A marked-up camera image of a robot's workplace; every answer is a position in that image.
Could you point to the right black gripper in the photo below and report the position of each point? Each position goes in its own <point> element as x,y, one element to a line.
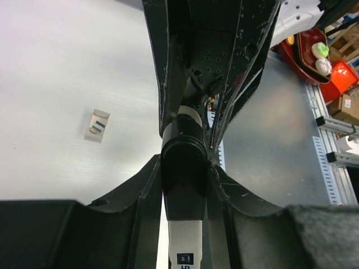
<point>192,42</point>

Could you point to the open staple box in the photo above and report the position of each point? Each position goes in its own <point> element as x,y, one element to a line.
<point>97,126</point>

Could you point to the grey slotted cable duct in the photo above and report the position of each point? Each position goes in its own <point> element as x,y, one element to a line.
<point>326,171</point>

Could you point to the cardboard box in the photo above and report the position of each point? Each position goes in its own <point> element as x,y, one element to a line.
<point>345,108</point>

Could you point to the grey black stapler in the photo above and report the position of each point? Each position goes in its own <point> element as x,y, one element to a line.
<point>184,166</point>

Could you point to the orange plastic crate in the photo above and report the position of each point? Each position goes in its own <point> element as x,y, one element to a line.
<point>343,77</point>

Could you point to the red lacquer bowl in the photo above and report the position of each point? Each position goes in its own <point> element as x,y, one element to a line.
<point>299,57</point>

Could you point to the aluminium rail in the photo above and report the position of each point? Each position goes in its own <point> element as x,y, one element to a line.
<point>330,130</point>

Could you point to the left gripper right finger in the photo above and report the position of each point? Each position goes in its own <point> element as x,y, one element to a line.
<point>246,231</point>

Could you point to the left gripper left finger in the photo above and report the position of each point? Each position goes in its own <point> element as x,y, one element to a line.
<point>118,230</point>

